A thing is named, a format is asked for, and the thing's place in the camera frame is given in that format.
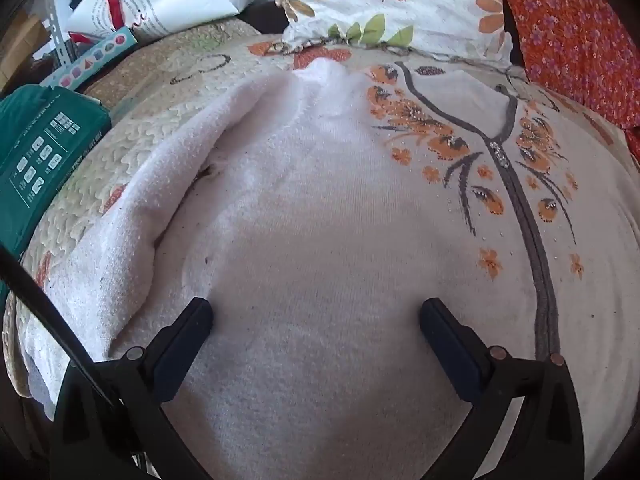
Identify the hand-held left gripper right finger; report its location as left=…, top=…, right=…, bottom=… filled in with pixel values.
left=419, top=298, right=586, bottom=480

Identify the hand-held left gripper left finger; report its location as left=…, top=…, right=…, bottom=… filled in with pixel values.
left=50, top=297, right=216, bottom=480

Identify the white sweater with floral print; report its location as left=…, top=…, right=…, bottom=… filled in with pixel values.
left=20, top=57, right=640, bottom=480

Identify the green cardboard box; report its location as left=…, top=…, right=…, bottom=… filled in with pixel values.
left=0, top=85, right=112, bottom=261

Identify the quilted bedspread with hearts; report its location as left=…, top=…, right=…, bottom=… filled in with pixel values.
left=2, top=22, right=640, bottom=411

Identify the light blue patterned box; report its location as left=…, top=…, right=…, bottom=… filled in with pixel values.
left=37, top=27, right=138, bottom=88

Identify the orange floral cloth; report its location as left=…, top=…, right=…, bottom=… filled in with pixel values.
left=492, top=0, right=640, bottom=131

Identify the white floral pillow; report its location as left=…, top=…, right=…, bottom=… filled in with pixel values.
left=272, top=0, right=516, bottom=61

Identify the white paper bag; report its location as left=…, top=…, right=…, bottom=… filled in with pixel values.
left=65, top=0, right=281, bottom=43

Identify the perforated metal rack bar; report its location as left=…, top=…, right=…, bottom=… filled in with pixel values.
left=42, top=0, right=71, bottom=68

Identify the black cable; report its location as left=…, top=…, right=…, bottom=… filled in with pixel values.
left=0, top=245, right=121, bottom=406

